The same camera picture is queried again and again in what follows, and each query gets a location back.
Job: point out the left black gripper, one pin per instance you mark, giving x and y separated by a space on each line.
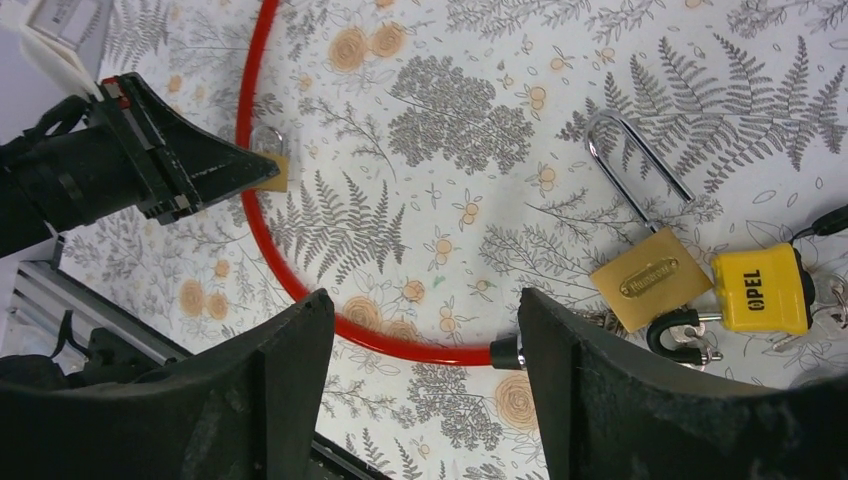
92 155

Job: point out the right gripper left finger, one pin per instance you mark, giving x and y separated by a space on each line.
244 409

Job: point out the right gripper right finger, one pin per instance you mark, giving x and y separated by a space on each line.
608 409

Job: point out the small brass padlock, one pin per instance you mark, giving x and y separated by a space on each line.
269 142

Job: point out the long shackle brass padlock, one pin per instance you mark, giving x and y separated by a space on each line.
657 275

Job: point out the yellow padlock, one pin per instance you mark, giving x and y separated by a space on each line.
766 290

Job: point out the floral table mat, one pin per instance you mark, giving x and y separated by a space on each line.
438 168

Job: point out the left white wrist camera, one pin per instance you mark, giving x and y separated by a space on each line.
63 39

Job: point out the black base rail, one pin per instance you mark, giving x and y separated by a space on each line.
93 339

